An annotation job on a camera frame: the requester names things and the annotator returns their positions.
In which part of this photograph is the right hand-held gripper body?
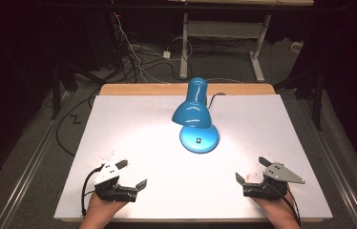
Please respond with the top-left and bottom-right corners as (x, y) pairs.
(242, 162), (306, 202)

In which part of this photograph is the black metal stand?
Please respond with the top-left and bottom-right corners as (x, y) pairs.
(294, 71), (325, 132)
(50, 61), (79, 121)

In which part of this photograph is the bundle of floor cables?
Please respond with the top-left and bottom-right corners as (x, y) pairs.
(108, 12), (187, 84)

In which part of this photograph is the person's right hand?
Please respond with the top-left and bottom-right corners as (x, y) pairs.
(251, 190), (295, 223)

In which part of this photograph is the white power strip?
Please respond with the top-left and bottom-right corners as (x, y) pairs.
(290, 41), (305, 53)

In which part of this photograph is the blue desk lamp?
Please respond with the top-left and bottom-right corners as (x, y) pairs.
(171, 76), (221, 155)

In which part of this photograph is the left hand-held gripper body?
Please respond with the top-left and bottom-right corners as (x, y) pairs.
(93, 162), (139, 203)

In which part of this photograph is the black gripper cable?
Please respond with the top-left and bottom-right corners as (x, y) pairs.
(81, 166), (105, 218)
(270, 183), (303, 227)

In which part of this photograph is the black floor cable loop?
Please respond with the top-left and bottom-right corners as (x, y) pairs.
(55, 92), (102, 157)

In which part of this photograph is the white table cover sheet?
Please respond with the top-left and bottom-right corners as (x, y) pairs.
(53, 94), (334, 221)

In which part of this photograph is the white metal desk frame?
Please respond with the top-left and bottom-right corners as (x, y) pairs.
(178, 12), (272, 83)

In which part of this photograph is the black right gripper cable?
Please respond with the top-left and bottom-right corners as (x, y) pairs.
(270, 183), (303, 227)

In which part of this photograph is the black lamp cable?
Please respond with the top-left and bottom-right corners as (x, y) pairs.
(206, 92), (227, 111)

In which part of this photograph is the person's left hand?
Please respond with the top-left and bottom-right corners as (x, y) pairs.
(85, 191), (129, 223)

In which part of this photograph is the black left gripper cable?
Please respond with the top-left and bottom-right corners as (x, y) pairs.
(81, 166), (105, 218)

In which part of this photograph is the metal floor rail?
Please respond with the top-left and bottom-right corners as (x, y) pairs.
(0, 90), (73, 229)
(289, 90), (357, 229)

